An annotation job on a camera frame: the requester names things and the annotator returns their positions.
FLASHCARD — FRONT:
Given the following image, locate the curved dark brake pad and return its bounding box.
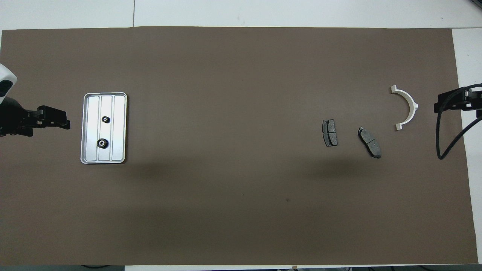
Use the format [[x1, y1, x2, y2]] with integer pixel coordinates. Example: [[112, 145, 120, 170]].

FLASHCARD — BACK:
[[357, 127, 382, 159]]

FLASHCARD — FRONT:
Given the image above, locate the brown paper table mat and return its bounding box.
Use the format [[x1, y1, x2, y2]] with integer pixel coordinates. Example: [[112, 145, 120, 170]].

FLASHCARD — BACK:
[[0, 26, 479, 266]]

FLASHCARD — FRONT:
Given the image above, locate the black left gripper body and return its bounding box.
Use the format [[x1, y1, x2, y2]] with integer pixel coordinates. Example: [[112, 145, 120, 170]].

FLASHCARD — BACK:
[[0, 96, 40, 137]]

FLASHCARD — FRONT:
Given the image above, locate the rectangular dark brake pad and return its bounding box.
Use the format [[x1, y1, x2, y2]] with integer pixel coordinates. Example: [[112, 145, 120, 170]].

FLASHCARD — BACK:
[[322, 119, 338, 147]]

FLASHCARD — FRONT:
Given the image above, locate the silver metal tray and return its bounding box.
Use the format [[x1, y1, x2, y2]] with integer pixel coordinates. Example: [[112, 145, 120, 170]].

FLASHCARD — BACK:
[[80, 92, 128, 164]]

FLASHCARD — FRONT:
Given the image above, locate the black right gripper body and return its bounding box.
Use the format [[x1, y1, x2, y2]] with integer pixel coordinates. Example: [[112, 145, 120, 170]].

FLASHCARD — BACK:
[[465, 85, 482, 111]]

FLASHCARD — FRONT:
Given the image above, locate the white semicircular plastic bracket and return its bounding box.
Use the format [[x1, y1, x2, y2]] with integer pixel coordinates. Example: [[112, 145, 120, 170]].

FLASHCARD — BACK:
[[390, 85, 419, 131]]

